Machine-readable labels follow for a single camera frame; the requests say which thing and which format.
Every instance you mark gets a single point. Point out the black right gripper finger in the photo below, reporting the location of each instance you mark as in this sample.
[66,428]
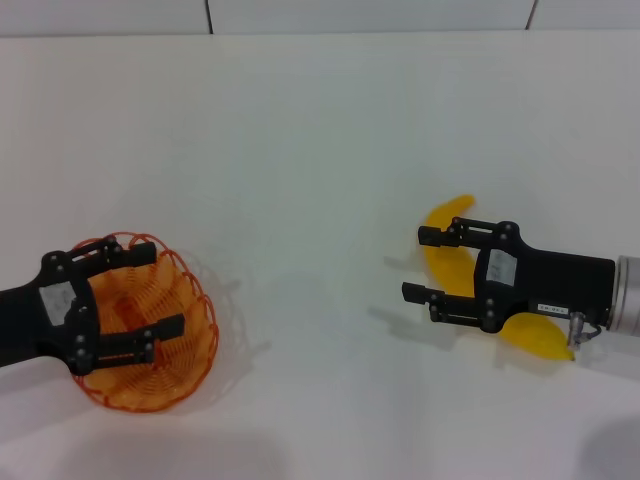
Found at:
[440,236]
[425,292]

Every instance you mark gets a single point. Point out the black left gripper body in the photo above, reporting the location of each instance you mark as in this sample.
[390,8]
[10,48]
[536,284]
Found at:
[57,300]

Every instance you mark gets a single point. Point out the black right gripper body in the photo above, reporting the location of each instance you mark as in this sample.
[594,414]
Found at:
[555,280]

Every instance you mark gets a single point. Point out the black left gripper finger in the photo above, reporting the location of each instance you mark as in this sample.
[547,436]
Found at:
[162,330]
[135,254]

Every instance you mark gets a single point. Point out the yellow banana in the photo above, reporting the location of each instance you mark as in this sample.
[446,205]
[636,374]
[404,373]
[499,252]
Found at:
[447,267]

